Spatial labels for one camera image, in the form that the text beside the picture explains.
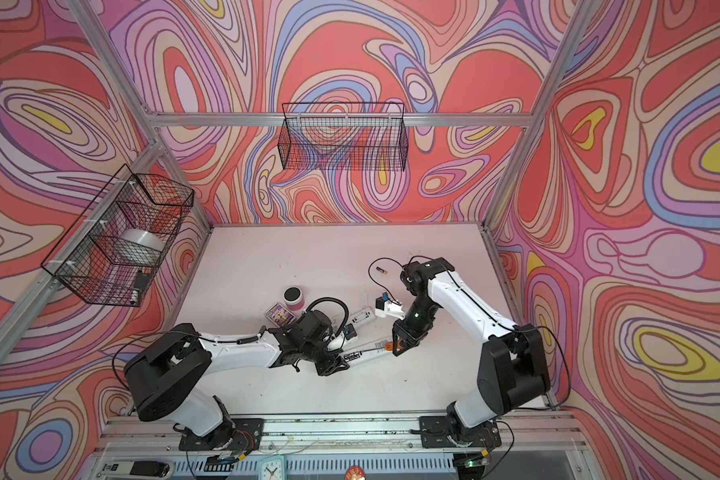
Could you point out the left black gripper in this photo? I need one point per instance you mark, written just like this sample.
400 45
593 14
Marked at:
332 366

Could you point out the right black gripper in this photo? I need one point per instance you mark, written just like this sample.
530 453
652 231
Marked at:
411 337

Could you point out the orange handled screwdriver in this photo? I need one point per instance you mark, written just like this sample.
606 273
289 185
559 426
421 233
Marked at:
375 348

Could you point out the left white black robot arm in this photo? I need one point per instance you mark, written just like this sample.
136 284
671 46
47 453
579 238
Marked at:
164 378

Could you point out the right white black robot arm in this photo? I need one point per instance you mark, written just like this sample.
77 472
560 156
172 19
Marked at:
512 366

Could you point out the purple card box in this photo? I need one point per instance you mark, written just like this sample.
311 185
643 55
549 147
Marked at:
279 315

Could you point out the pink round speaker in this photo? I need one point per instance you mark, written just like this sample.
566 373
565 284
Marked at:
293 298

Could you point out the red round button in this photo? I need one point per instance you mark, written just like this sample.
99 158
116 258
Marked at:
355 472

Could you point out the small white clock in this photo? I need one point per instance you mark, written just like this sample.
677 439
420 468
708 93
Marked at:
272 468

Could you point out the white tape roll in basket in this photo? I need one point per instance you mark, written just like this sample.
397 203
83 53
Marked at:
139 247

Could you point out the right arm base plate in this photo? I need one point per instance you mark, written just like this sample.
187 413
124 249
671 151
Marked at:
443 431

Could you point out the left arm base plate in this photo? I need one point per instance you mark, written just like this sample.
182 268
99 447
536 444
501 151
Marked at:
242 435

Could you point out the black white device on rail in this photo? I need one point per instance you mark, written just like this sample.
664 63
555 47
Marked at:
136 470

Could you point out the black wire basket on back wall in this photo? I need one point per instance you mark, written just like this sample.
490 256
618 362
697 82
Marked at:
343 136

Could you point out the black wire basket on wall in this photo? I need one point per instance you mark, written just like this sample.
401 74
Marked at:
137 218
343 136

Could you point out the black wire basket on left wall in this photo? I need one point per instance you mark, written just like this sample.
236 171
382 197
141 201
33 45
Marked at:
137 218

